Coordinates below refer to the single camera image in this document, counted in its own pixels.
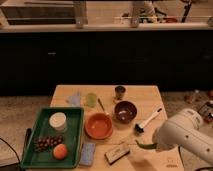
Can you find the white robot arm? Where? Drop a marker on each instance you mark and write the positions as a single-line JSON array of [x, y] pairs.
[[182, 129]]

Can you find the dark purple bowl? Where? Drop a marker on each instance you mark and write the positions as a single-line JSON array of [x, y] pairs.
[[125, 111]]

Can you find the orange red bowl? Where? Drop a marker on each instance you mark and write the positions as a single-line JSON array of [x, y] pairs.
[[98, 126]]

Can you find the small metal cup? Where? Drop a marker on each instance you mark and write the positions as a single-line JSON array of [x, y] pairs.
[[119, 92]]

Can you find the green plastic cup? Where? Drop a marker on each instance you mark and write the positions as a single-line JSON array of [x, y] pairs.
[[91, 100]]

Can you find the wooden spoon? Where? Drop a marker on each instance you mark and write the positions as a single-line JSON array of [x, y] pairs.
[[101, 105]]

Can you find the light blue cloth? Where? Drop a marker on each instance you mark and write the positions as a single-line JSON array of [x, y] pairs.
[[74, 100]]

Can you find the white lidded jar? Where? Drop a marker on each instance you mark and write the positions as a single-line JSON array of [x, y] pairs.
[[58, 121]]

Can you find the green plastic tray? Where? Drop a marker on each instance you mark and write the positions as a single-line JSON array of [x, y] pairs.
[[72, 139]]

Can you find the blue sponge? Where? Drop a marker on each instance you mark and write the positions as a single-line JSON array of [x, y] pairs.
[[87, 154]]

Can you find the wooden block eraser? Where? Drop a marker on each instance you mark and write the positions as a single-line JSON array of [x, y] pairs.
[[117, 153]]

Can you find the orange fruit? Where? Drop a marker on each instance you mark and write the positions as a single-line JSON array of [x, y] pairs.
[[60, 151]]

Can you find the bunch of dark grapes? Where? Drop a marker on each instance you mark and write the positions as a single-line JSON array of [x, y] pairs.
[[46, 142]]

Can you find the black marker pen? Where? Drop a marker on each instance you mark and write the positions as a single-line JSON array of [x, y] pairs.
[[27, 137]]

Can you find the white handled black brush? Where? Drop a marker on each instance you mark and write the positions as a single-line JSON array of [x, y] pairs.
[[139, 127]]

